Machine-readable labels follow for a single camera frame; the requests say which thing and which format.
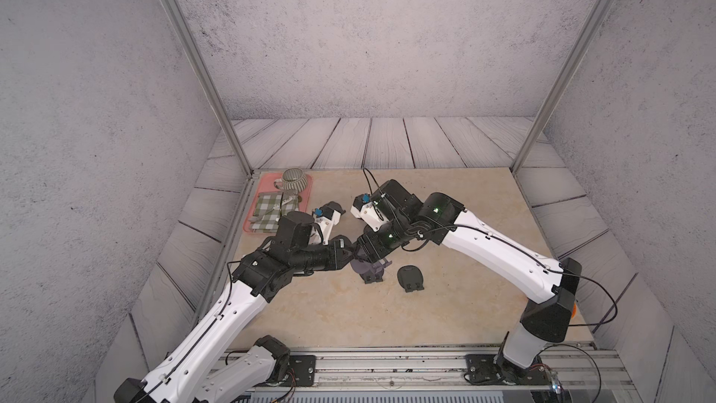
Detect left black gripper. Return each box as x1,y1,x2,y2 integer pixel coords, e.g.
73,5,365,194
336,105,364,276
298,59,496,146
289,238,355,274

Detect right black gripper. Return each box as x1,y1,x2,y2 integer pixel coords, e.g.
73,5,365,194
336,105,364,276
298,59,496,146
349,217,415,262

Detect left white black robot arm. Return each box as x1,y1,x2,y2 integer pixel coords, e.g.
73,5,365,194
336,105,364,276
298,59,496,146
114,201,354,402

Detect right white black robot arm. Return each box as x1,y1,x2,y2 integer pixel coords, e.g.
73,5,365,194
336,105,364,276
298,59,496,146
351,179,582,371

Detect green checkered cloth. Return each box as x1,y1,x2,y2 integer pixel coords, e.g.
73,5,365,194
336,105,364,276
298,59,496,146
249,192,301,233

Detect striped ceramic cup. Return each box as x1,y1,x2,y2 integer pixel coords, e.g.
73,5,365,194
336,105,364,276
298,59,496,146
273,168,309,194

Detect pink plastic tray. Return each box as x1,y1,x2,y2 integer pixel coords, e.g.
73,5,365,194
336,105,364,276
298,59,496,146
242,172,313,233

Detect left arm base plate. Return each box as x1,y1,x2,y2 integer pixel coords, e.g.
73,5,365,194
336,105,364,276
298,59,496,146
257,354,317,388

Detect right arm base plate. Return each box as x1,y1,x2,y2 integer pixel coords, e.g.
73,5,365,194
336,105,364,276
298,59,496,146
464,354,552,386

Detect aluminium rail frame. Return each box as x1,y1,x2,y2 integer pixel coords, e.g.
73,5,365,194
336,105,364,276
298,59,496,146
292,344,641,402

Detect right metal corner post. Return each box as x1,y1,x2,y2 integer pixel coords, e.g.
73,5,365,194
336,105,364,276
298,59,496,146
510,0,615,177

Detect metal corner post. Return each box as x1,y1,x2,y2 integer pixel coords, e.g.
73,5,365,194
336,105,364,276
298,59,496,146
510,0,615,177
160,0,254,175

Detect left metal corner post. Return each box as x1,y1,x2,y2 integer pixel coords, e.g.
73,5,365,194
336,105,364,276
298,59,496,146
160,0,254,175

